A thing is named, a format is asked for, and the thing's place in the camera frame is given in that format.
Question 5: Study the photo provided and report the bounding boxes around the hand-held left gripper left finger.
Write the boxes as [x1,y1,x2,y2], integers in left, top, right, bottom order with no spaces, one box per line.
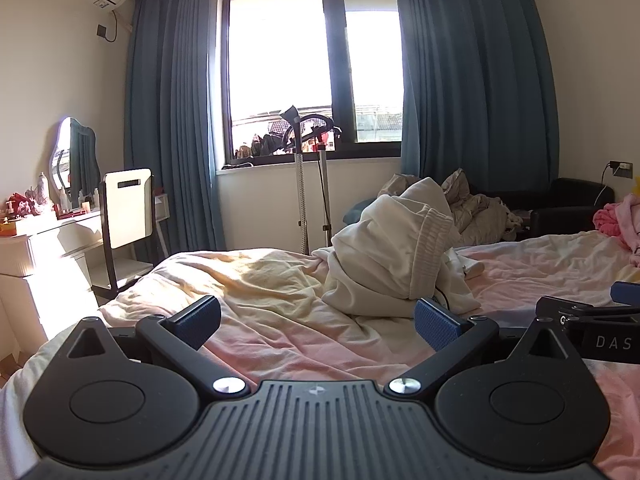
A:
[46,295,252,398]

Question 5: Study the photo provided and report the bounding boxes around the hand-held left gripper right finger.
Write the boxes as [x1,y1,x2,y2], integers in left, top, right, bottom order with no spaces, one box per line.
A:
[384,297,590,397]

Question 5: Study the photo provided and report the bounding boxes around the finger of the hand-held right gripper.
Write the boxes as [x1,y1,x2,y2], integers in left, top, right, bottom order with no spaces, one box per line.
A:
[611,281,640,307]
[535,296,640,328]

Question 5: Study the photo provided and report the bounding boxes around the white pants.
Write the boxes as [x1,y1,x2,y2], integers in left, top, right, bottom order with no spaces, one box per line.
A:
[321,176,483,319]

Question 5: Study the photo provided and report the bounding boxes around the pink fleece robe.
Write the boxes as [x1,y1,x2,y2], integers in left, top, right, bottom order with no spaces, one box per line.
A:
[593,194,640,267]

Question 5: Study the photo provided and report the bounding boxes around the pastel bed sheet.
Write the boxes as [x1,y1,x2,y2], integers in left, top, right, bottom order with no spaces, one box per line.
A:
[0,231,640,480]

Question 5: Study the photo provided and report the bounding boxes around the black armchair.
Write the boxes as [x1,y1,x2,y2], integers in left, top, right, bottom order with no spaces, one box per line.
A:
[470,177,615,239]

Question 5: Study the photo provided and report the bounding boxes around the small white side table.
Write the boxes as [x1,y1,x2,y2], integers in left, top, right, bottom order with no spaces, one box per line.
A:
[152,190,174,262]

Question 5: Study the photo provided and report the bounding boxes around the grey quilted blanket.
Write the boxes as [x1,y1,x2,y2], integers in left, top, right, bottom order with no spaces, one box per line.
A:
[377,169,522,249]

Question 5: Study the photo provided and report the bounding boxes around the white backed black chair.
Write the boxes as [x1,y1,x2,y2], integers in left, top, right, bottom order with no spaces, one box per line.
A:
[91,168,169,304]

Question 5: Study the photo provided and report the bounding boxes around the teal pillow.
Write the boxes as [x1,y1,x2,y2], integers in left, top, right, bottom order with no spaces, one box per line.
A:
[342,200,381,227]

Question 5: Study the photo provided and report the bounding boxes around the white vanity table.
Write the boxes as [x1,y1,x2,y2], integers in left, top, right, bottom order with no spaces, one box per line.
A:
[0,209,108,356]

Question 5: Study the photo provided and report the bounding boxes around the group of cosmetic bottles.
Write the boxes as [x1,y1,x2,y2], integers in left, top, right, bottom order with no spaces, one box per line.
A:
[54,185,102,217]

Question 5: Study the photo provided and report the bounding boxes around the garment steamer stand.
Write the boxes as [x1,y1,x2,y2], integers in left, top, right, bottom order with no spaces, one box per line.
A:
[279,105,345,257]

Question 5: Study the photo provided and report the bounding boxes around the dark items on windowsill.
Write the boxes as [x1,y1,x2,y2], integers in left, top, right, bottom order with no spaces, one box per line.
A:
[234,131,286,159]

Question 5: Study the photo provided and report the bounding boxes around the blue curtain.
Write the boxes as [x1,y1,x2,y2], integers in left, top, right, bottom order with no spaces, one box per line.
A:
[123,0,227,267]
[392,0,562,200]

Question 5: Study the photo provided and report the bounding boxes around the wavy vanity mirror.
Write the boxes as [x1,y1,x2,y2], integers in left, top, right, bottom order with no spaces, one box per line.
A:
[50,116,103,212]

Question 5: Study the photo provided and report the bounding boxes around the dark framed window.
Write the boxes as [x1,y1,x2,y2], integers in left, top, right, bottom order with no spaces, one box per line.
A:
[218,0,404,171]

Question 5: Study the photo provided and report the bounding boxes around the charger cable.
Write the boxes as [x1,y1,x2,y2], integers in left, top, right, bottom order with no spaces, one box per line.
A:
[594,161,617,207]

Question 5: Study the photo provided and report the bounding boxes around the black wall outlet with cable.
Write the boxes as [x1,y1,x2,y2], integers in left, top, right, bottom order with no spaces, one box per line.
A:
[95,9,126,44]

